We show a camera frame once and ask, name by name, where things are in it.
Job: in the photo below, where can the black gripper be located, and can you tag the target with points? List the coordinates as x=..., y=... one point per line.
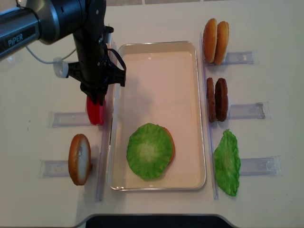
x=95, y=80

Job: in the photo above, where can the red tomato slice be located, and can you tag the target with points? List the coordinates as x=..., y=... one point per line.
x=91, y=112
x=100, y=110

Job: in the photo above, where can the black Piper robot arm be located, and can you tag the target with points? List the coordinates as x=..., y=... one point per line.
x=51, y=20

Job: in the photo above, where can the green lettuce leaf on bun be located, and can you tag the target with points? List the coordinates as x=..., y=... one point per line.
x=148, y=151

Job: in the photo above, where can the brown meat patty front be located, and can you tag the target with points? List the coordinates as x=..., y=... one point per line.
x=211, y=99

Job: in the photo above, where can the green lettuce leaf in rack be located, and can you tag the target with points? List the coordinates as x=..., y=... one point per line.
x=227, y=163

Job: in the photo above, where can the bun slice left rack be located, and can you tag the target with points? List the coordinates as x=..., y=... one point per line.
x=79, y=159

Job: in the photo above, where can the bun slice rack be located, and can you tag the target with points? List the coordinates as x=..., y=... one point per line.
x=79, y=159
x=222, y=42

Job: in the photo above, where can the white rectangular tray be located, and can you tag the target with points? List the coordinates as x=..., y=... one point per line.
x=162, y=87

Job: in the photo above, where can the clear acrylic left rack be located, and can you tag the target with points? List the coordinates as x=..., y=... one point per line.
x=59, y=168

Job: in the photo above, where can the clear acrylic rack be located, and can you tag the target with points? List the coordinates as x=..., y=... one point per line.
x=267, y=166
x=59, y=168

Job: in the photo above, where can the bottom bun slice on tray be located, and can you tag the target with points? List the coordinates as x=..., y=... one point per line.
x=173, y=145

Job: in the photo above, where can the black table edge pad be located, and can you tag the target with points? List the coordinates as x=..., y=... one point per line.
x=156, y=221

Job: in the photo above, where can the sesame top bun slice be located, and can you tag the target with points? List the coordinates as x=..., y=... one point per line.
x=210, y=40

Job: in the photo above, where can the clear acrylic right rack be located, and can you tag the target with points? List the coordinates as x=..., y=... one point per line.
x=267, y=166

